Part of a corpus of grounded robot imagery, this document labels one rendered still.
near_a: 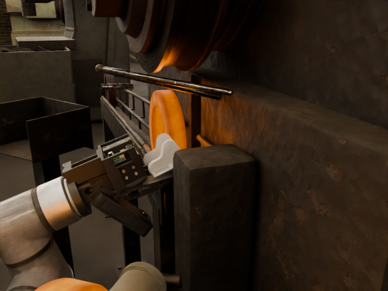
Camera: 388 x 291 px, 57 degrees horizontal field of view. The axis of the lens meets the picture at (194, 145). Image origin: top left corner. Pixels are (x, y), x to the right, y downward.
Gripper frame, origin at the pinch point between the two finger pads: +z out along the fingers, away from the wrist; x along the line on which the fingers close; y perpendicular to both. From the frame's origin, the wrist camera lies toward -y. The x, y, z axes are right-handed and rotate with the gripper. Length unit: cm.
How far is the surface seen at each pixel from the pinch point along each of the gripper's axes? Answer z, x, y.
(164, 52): 0.7, -1.9, 18.2
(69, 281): -18.4, -28.3, 8.2
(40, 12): -57, 921, 57
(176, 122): 0.1, 4.5, 5.2
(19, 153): -38, 55, -3
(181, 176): -4.8, -12.6, 4.3
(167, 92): 1.3, 10.8, 9.1
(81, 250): -45, 90, -64
